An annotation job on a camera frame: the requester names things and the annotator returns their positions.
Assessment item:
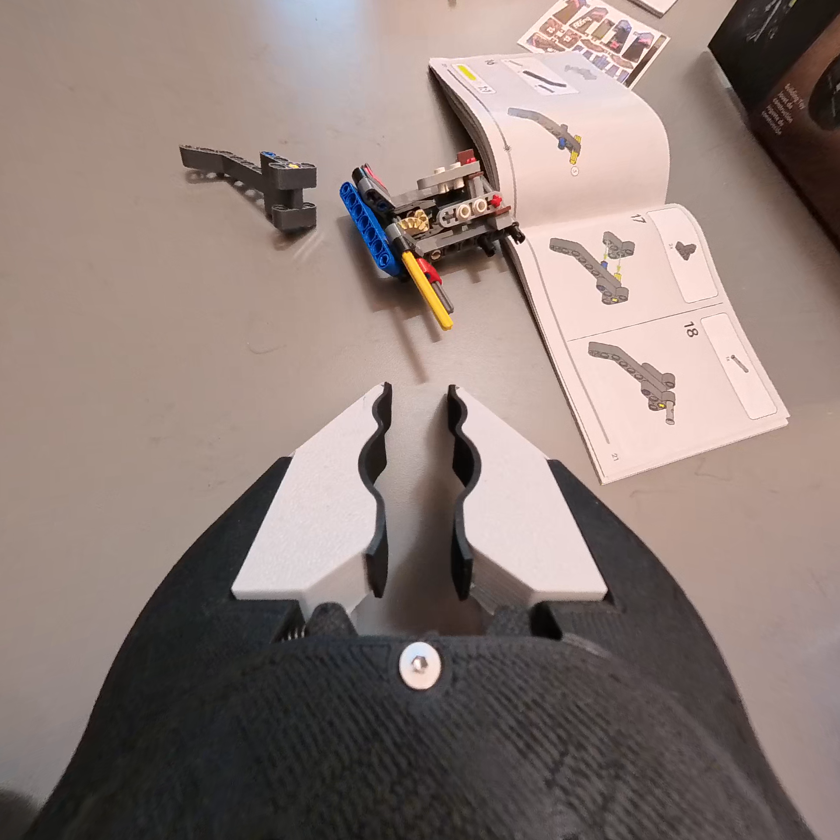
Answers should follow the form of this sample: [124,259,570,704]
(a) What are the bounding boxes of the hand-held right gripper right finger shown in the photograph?
[448,385,608,618]

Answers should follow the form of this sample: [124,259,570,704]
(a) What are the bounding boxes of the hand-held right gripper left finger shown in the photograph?
[231,382,395,618]

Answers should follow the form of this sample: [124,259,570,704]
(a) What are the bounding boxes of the dark grey lego arm assembly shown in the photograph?
[178,144,319,232]

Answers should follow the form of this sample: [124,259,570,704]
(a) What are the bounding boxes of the lego chassis assembly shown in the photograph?
[339,150,524,330]

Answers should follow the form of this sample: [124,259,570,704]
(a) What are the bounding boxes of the lego instruction booklet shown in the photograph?
[428,52,790,487]

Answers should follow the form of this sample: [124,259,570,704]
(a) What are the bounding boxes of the lego sticker sheet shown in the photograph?
[517,0,672,89]

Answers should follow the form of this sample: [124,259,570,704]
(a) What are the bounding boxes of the lego set box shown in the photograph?
[707,0,840,247]

